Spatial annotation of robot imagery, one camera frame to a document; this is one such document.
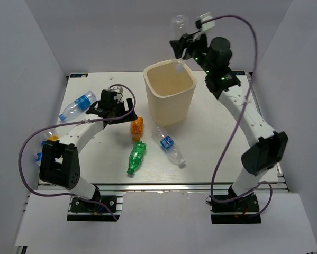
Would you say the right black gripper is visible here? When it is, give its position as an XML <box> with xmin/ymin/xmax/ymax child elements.
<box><xmin>169</xmin><ymin>30</ymin><xmax>213</xmax><ymax>75</ymax></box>

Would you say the clear unlabelled plastic bottle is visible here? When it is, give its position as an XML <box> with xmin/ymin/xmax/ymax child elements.
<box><xmin>170</xmin><ymin>15</ymin><xmax>188</xmax><ymax>72</ymax></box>

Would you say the orange plastic bottle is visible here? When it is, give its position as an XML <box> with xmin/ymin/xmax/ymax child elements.
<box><xmin>130</xmin><ymin>117</ymin><xmax>143</xmax><ymax>142</ymax></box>

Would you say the green plastic bottle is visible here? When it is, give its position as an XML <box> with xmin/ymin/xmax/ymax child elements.
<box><xmin>127</xmin><ymin>141</ymin><xmax>147</xmax><ymax>175</ymax></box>

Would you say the clear bottle blue label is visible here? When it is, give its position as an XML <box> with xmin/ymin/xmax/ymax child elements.
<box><xmin>58</xmin><ymin>90</ymin><xmax>97</xmax><ymax>122</ymax></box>
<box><xmin>152</xmin><ymin>126</ymin><xmax>186</xmax><ymax>168</ymax></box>

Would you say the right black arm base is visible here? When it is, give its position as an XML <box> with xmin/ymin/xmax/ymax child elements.
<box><xmin>205</xmin><ymin>193</ymin><xmax>261</xmax><ymax>225</ymax></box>

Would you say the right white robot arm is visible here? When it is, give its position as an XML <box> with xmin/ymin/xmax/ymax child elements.
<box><xmin>169</xmin><ymin>34</ymin><xmax>288</xmax><ymax>211</ymax></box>

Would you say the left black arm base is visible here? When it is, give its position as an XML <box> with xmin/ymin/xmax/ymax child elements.
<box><xmin>67</xmin><ymin>192</ymin><xmax>124</xmax><ymax>222</ymax></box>

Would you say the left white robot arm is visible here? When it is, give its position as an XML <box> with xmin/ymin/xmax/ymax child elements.
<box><xmin>39</xmin><ymin>84</ymin><xmax>137</xmax><ymax>211</ymax></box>

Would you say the cream plastic bin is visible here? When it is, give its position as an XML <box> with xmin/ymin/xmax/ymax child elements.
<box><xmin>143</xmin><ymin>60</ymin><xmax>197</xmax><ymax>126</ymax></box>

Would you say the black logo sticker left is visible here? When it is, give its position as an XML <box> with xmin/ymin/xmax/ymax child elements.
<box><xmin>69</xmin><ymin>73</ymin><xmax>88</xmax><ymax>78</ymax></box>

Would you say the black XDOF logo sticker right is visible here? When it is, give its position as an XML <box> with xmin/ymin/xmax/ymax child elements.
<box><xmin>232</xmin><ymin>71</ymin><xmax>246</xmax><ymax>76</ymax></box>

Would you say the clear bottle yellow label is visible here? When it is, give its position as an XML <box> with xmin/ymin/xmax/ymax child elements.
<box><xmin>43</xmin><ymin>128</ymin><xmax>59</xmax><ymax>141</ymax></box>

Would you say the small bottle blue label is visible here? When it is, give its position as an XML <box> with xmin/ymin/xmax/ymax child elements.
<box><xmin>35</xmin><ymin>141</ymin><xmax>46</xmax><ymax>166</ymax></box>

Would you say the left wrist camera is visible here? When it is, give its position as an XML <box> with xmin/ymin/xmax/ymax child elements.
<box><xmin>109</xmin><ymin>85</ymin><xmax>124</xmax><ymax>102</ymax></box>

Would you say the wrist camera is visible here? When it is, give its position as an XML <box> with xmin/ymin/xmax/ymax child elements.
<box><xmin>109</xmin><ymin>85</ymin><xmax>124</xmax><ymax>102</ymax></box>
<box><xmin>195</xmin><ymin>12</ymin><xmax>215</xmax><ymax>34</ymax></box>

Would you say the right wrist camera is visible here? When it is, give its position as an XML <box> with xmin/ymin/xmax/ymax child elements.
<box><xmin>195</xmin><ymin>12</ymin><xmax>215</xmax><ymax>34</ymax></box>

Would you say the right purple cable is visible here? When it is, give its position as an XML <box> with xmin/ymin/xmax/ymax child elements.
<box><xmin>205</xmin><ymin>14</ymin><xmax>274</xmax><ymax>219</ymax></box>

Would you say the purple cable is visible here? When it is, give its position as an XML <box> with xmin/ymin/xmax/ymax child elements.
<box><xmin>205</xmin><ymin>14</ymin><xmax>274</xmax><ymax>219</ymax></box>
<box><xmin>18</xmin><ymin>84</ymin><xmax>137</xmax><ymax>222</ymax></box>

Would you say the aluminium front rail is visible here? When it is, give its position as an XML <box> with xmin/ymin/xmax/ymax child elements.
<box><xmin>36</xmin><ymin>182</ymin><xmax>288</xmax><ymax>194</ymax></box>

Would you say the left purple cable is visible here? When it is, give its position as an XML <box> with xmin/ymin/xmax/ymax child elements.
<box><xmin>18</xmin><ymin>84</ymin><xmax>137</xmax><ymax>222</ymax></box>

